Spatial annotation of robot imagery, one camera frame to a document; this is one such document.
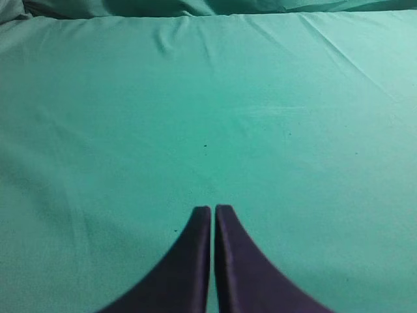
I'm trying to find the green table cloth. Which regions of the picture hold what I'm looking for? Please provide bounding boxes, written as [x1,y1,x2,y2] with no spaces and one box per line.
[1,10,416,312]

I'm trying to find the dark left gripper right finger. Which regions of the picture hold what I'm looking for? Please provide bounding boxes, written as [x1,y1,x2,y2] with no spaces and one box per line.
[214,205,331,312]

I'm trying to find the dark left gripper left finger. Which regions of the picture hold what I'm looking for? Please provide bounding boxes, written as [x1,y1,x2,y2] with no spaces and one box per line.
[101,206,211,312]

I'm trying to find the green backdrop curtain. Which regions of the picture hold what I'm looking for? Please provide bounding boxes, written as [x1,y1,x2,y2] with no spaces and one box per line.
[1,0,416,24]

